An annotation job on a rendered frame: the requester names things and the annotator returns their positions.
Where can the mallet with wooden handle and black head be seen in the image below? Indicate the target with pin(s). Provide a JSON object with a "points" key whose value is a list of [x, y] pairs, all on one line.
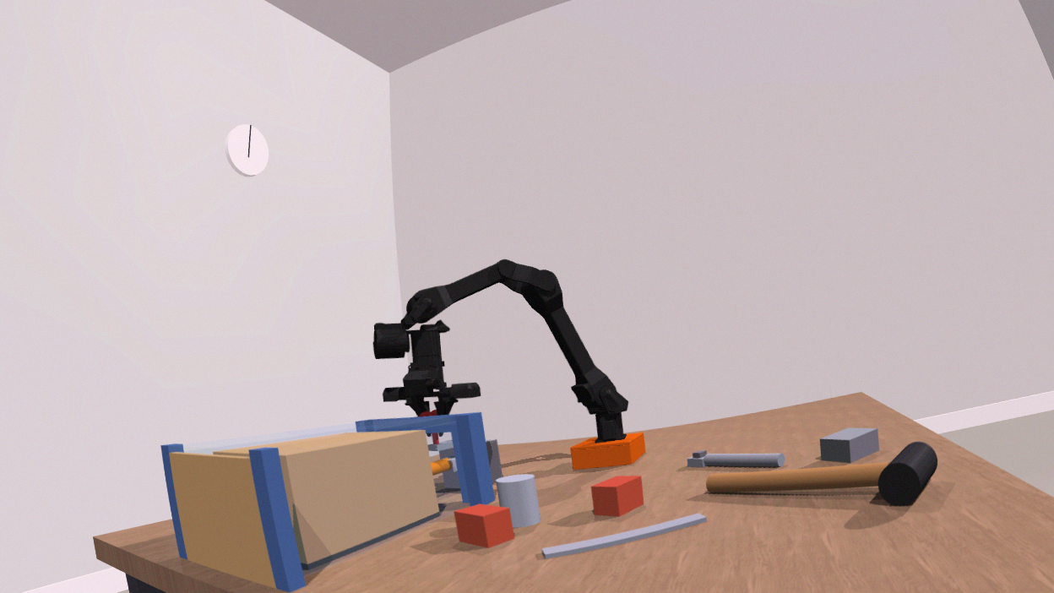
{"points": [[898, 482]]}

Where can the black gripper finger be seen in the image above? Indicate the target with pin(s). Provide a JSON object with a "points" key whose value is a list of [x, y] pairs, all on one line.
{"points": [[419, 407], [444, 407]]}

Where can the pale grey flat bar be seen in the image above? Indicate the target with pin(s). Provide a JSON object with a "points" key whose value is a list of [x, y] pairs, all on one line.
{"points": [[623, 537]]}

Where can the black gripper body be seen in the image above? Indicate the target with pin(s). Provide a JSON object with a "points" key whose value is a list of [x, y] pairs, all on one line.
{"points": [[456, 391]]}

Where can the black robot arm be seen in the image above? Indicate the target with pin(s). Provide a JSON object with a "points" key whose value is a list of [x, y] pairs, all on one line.
{"points": [[541, 289]]}

